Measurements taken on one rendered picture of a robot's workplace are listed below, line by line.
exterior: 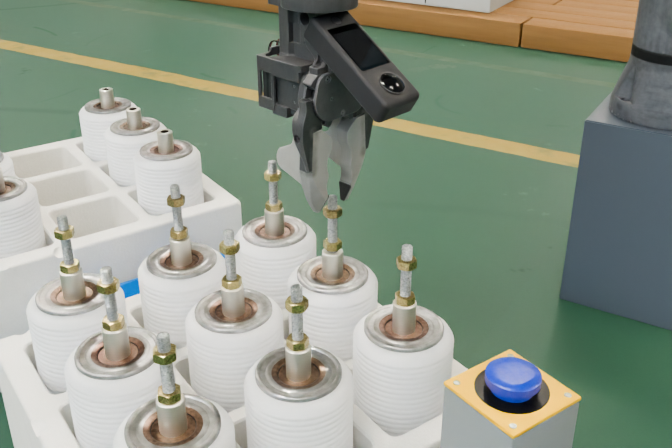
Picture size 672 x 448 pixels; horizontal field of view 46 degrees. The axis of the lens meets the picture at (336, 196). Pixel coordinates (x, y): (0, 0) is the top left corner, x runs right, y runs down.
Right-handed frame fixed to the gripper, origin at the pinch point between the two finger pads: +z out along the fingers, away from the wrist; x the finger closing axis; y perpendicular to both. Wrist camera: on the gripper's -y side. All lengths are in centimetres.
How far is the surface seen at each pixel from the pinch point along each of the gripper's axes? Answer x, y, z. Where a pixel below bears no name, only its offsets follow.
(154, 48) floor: -91, 169, 35
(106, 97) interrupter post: -12, 64, 8
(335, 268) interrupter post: 0.5, -0.4, 8.1
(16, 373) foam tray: 27.3, 18.6, 16.6
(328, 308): 3.6, -2.4, 10.5
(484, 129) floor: -104, 50, 35
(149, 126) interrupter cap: -12, 51, 9
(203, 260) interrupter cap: 7.7, 12.5, 9.2
